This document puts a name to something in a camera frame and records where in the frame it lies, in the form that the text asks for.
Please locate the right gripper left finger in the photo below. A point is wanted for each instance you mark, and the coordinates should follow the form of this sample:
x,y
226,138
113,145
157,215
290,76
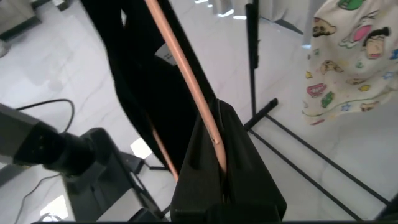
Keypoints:
x,y
196,193

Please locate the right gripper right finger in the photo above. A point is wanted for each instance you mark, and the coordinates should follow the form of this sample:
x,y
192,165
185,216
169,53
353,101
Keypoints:
x,y
255,186

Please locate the black garment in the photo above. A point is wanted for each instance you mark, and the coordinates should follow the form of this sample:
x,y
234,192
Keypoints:
x,y
149,93

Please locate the pink clothes hanger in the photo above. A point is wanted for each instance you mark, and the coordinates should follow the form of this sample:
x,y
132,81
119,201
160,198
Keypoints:
x,y
183,68

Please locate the cream printed garment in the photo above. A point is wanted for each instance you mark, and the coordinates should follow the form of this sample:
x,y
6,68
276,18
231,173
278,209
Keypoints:
x,y
348,62

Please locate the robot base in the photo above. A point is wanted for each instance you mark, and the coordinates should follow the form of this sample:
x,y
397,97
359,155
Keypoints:
x,y
102,186

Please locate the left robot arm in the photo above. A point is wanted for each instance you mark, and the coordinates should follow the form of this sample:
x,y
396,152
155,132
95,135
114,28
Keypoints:
x,y
46,146

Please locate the black clothes rack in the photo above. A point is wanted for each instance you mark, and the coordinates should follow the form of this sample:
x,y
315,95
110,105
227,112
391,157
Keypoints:
x,y
252,46

